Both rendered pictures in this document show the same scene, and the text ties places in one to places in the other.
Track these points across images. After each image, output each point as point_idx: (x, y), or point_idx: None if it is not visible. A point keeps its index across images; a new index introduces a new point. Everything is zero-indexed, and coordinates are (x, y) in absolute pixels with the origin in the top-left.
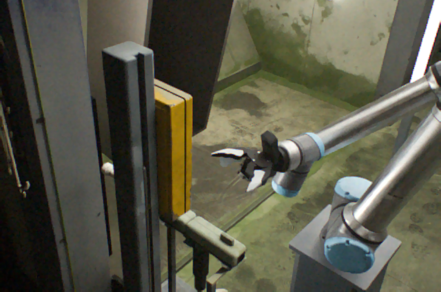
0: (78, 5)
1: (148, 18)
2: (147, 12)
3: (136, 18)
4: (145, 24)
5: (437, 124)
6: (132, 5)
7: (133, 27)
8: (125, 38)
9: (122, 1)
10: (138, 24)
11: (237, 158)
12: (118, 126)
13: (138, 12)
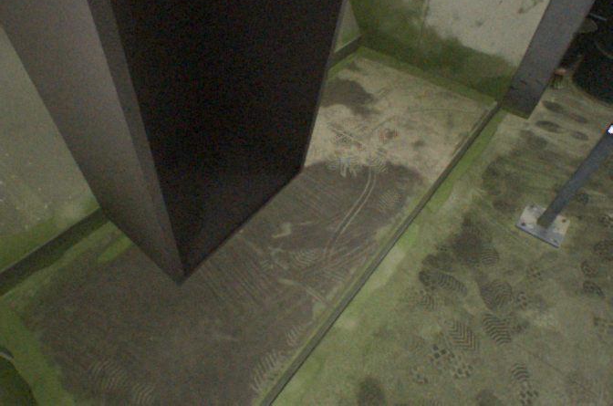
0: None
1: (104, 22)
2: (92, 4)
3: (74, 22)
4: (99, 43)
5: None
6: None
7: (78, 48)
8: (77, 77)
9: None
10: (85, 41)
11: None
12: None
13: (70, 4)
